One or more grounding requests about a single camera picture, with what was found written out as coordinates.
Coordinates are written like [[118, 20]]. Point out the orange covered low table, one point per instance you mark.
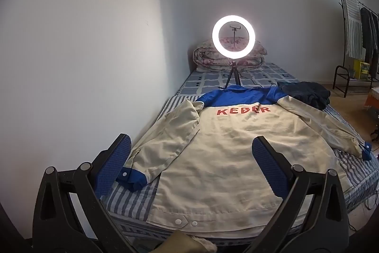
[[373, 101]]

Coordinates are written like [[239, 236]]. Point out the black clothes rack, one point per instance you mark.
[[341, 66]]

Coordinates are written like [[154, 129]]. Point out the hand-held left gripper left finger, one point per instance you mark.
[[114, 164]]

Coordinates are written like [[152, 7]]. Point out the folded floral quilt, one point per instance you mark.
[[207, 59]]

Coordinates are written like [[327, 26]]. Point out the dark hanging clothes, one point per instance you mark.
[[368, 33]]

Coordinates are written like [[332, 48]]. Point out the black tripod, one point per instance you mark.
[[234, 67]]

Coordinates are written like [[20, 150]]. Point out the striped hanging cloth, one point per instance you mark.
[[353, 27]]

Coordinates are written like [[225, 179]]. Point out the dark folded clothes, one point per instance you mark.
[[308, 93]]

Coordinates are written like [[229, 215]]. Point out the blue checked bed sheet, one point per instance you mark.
[[207, 81]]

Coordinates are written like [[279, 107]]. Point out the yellow box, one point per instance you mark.
[[361, 69]]

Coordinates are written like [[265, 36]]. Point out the phone holder clip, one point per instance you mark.
[[234, 25]]

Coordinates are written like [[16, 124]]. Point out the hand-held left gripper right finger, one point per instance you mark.
[[269, 167]]

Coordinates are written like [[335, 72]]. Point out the beige and blue jacket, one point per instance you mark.
[[213, 152]]

